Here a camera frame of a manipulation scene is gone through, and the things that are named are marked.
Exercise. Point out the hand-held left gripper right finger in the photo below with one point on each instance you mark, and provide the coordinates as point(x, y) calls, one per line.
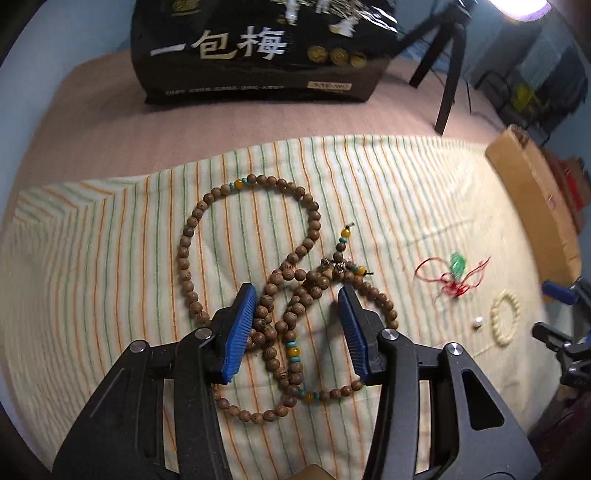
point(354, 327)

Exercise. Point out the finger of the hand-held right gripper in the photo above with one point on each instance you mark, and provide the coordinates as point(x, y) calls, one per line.
point(565, 291)
point(561, 339)

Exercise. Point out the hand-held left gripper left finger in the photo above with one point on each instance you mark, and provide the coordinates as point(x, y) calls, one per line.
point(238, 330)

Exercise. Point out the small white bead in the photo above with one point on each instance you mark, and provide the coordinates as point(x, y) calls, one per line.
point(478, 322)

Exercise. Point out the brown cardboard box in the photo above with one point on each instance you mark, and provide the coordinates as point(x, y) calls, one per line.
point(535, 194)

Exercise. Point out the striped cloth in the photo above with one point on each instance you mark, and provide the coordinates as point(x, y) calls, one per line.
point(138, 258)

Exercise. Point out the black tripod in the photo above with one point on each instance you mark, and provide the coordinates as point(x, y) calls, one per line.
point(445, 50)

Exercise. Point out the black printed bag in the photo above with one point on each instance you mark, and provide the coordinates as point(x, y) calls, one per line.
point(258, 50)

